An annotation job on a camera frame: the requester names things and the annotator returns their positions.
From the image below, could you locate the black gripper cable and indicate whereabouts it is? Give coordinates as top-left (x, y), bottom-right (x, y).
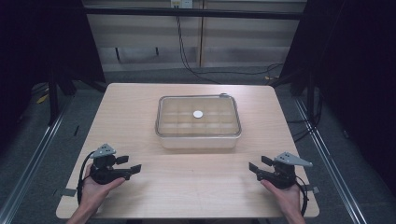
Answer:
top-left (76, 150), bottom-right (95, 205)
top-left (293, 175), bottom-right (310, 217)

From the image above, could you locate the black curtain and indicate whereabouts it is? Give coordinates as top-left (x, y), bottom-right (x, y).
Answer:
top-left (278, 0), bottom-right (396, 190)
top-left (0, 0), bottom-right (106, 153)

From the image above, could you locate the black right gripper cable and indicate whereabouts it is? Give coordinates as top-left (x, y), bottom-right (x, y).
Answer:
top-left (293, 175), bottom-right (310, 217)

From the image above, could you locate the aluminium floor rail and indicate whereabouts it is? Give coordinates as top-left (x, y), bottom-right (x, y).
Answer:
top-left (292, 96), bottom-right (370, 224)
top-left (0, 98), bottom-right (77, 224)

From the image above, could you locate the black horizontal frame bar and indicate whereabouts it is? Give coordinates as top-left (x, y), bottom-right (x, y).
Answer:
top-left (83, 7), bottom-right (309, 21)

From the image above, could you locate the yellow strip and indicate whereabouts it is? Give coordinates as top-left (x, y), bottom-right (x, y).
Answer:
top-left (35, 92), bottom-right (50, 105)

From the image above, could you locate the black metal stand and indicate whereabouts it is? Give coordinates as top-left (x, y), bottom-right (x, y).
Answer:
top-left (47, 62), bottom-right (61, 127)

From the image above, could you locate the white wall socket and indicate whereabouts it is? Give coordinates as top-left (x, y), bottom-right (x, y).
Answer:
top-left (170, 0), bottom-right (194, 9)

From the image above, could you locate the person's right hand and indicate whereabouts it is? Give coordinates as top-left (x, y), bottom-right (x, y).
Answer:
top-left (260, 179), bottom-right (303, 217)

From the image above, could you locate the clear plastic container lid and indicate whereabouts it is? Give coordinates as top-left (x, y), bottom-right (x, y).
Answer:
top-left (154, 92), bottom-right (243, 138)

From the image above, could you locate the black cable bundle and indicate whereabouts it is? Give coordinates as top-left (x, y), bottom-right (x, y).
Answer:
top-left (285, 92), bottom-right (324, 145)

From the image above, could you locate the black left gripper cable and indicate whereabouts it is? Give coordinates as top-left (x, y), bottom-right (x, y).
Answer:
top-left (76, 150), bottom-right (95, 205)

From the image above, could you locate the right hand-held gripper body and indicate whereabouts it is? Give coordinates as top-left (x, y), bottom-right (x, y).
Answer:
top-left (256, 151), bottom-right (314, 190)

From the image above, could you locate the person's left hand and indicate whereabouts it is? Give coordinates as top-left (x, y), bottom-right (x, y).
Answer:
top-left (79, 163), bottom-right (126, 213)

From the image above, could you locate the clear plastic container box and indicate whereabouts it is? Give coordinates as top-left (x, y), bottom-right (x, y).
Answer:
top-left (157, 133), bottom-right (241, 150)

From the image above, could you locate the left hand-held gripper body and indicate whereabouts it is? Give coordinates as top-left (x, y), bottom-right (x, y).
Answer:
top-left (89, 143), bottom-right (132, 186)

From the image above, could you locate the long black floor cable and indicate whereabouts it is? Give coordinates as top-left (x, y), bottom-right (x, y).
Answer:
top-left (176, 15), bottom-right (285, 86)

